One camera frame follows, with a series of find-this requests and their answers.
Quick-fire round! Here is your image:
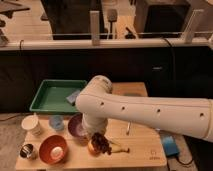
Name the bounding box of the dark grapes bunch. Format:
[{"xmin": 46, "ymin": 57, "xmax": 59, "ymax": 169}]
[{"xmin": 91, "ymin": 133, "xmax": 112, "ymax": 155}]

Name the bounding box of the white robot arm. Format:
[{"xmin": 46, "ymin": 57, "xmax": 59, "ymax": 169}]
[{"xmin": 75, "ymin": 75, "xmax": 213, "ymax": 142}]

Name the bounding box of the purple bowl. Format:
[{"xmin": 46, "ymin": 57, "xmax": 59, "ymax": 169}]
[{"xmin": 68, "ymin": 113, "xmax": 87, "ymax": 138}]

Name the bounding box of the red bowl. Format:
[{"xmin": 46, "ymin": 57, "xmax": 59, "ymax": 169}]
[{"xmin": 39, "ymin": 135, "xmax": 68, "ymax": 165}]

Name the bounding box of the blue sponge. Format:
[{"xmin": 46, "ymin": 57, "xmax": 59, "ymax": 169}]
[{"xmin": 66, "ymin": 90, "xmax": 80, "ymax": 105}]

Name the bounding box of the metal fork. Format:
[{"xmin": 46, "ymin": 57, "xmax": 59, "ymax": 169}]
[{"xmin": 126, "ymin": 122, "xmax": 131, "ymax": 135}]

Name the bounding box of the green plastic tray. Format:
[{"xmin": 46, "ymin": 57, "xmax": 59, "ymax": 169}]
[{"xmin": 29, "ymin": 79, "xmax": 87, "ymax": 115}]

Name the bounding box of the small blue cup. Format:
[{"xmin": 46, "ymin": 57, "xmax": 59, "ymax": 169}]
[{"xmin": 49, "ymin": 115, "xmax": 64, "ymax": 131}]

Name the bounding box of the orange fruit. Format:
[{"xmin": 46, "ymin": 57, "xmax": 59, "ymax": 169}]
[{"xmin": 87, "ymin": 140, "xmax": 100, "ymax": 156}]

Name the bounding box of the white paper cup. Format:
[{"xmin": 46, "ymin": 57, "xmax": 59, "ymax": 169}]
[{"xmin": 21, "ymin": 114, "xmax": 42, "ymax": 136}]

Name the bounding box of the blue object beside table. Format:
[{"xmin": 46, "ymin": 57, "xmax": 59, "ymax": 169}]
[{"xmin": 161, "ymin": 136, "xmax": 179, "ymax": 157}]

